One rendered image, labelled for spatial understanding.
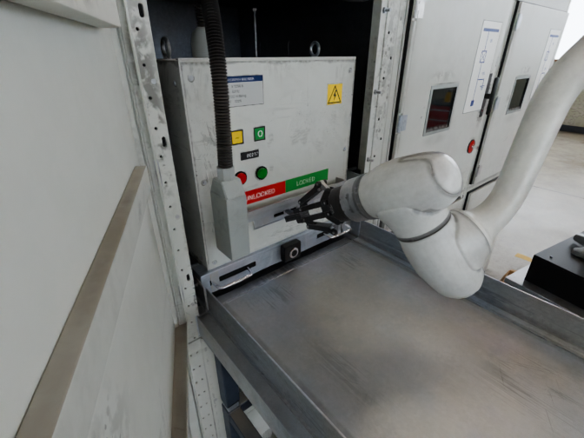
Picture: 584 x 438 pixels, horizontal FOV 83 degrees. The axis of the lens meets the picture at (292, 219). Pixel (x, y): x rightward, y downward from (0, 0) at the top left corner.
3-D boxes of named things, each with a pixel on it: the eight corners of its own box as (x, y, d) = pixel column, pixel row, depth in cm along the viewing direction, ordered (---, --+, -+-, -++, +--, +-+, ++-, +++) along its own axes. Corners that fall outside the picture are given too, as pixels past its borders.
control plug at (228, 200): (251, 254, 73) (246, 180, 65) (232, 262, 70) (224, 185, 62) (233, 241, 78) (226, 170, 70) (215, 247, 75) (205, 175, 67)
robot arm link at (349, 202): (366, 224, 60) (344, 228, 65) (395, 211, 65) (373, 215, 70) (351, 177, 59) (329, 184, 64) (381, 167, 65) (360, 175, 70)
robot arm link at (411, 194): (345, 188, 58) (381, 245, 61) (422, 162, 45) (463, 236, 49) (374, 157, 64) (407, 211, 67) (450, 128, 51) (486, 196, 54)
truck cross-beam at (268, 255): (349, 229, 112) (351, 214, 109) (203, 296, 81) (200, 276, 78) (339, 224, 115) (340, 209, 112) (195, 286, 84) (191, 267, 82)
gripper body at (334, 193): (334, 185, 65) (306, 195, 72) (347, 226, 65) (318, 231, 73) (358, 176, 69) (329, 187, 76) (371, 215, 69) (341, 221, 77)
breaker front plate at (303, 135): (344, 220, 108) (358, 59, 87) (211, 276, 81) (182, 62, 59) (341, 218, 109) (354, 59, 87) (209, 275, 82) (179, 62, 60)
